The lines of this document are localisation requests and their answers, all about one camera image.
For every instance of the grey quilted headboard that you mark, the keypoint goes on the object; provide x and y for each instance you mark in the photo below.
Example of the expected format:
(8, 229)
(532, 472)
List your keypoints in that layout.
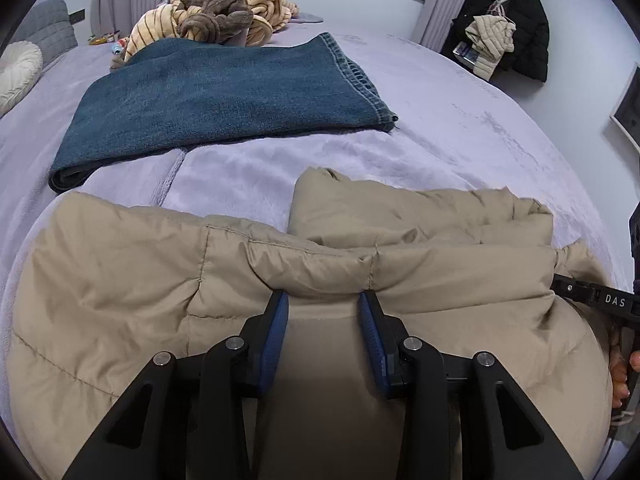
(47, 30)

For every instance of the small grey cloth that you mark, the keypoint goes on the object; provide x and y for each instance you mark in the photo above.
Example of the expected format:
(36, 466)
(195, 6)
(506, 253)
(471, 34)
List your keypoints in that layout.
(307, 17)

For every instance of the colourful printed cloth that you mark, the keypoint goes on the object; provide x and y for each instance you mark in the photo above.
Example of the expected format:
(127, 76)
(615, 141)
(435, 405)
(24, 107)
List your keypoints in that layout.
(118, 50)

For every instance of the beige puffer jacket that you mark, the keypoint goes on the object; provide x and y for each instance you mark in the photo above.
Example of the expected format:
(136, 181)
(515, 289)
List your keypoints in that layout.
(125, 285)

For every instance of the folded blue jeans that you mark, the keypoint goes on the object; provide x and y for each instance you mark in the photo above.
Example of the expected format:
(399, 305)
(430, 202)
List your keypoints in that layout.
(215, 95)

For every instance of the round cream pillow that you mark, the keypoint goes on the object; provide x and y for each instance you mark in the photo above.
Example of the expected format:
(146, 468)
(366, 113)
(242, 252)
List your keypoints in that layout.
(17, 75)

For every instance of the hanging black coat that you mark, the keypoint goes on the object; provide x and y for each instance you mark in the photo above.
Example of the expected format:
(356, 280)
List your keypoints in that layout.
(530, 25)

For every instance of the hanging beige puffer vest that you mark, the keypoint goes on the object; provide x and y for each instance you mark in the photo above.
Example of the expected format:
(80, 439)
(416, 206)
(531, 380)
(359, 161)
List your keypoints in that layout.
(492, 40)

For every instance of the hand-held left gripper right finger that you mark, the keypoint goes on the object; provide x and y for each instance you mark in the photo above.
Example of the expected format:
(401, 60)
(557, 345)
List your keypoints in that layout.
(372, 340)

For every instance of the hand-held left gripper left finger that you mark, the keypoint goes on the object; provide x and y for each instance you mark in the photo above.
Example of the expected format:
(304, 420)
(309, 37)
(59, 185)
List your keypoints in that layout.
(272, 340)

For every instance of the pile of striped brown clothes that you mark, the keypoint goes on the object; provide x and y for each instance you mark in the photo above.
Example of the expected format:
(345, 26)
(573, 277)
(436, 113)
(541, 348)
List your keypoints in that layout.
(155, 27)

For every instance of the black wall socket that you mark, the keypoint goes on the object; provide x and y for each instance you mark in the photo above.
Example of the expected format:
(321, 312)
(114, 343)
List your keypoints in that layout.
(77, 16)

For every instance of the small colourful bedside items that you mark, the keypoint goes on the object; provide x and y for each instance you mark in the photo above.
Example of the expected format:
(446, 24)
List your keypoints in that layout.
(102, 39)

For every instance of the brown plush garment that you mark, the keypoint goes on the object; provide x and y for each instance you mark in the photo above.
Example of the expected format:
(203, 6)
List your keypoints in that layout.
(215, 5)

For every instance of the person's right hand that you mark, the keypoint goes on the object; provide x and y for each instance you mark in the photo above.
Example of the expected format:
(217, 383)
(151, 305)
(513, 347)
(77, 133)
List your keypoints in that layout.
(620, 377)

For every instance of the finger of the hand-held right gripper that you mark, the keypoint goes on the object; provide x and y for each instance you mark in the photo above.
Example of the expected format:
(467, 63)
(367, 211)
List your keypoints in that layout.
(575, 290)
(635, 240)

